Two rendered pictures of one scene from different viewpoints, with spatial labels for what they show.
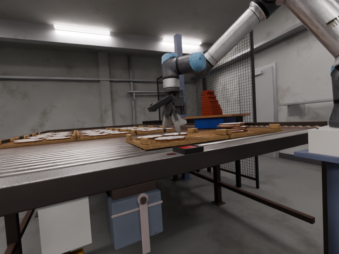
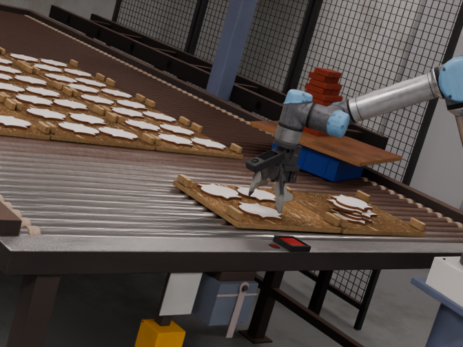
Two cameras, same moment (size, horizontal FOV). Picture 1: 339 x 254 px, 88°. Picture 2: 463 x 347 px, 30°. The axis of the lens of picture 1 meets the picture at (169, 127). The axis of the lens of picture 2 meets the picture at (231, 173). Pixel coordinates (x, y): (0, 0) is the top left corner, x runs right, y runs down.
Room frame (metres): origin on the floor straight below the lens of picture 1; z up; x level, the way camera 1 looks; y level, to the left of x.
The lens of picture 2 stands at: (-1.60, 0.71, 1.58)
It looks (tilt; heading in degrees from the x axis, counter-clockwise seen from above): 13 degrees down; 346
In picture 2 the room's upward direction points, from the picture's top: 16 degrees clockwise
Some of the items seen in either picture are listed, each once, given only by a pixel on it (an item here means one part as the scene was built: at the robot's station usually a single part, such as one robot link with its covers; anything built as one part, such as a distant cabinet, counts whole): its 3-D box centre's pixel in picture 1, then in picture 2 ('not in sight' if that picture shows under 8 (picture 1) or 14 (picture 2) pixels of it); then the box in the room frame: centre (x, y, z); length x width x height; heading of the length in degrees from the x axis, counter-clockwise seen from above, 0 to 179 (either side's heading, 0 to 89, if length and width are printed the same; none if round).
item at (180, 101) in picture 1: (173, 103); (282, 161); (0.80, -0.03, 1.10); 0.09 x 0.08 x 0.12; 116
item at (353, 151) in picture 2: (217, 116); (328, 141); (1.79, -0.50, 1.03); 0.50 x 0.50 x 0.02; 49
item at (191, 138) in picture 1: (173, 138); (256, 206); (0.88, -0.02, 0.93); 0.41 x 0.35 x 0.02; 116
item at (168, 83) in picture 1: (171, 85); (287, 135); (0.80, -0.02, 1.18); 0.08 x 0.08 x 0.05
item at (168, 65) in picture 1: (170, 67); (296, 109); (0.80, -0.02, 1.26); 0.09 x 0.08 x 0.11; 61
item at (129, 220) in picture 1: (134, 213); (223, 298); (0.49, 0.11, 0.77); 0.14 x 0.11 x 0.18; 118
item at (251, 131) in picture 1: (233, 131); (349, 213); (1.06, -0.39, 0.93); 0.41 x 0.35 x 0.02; 117
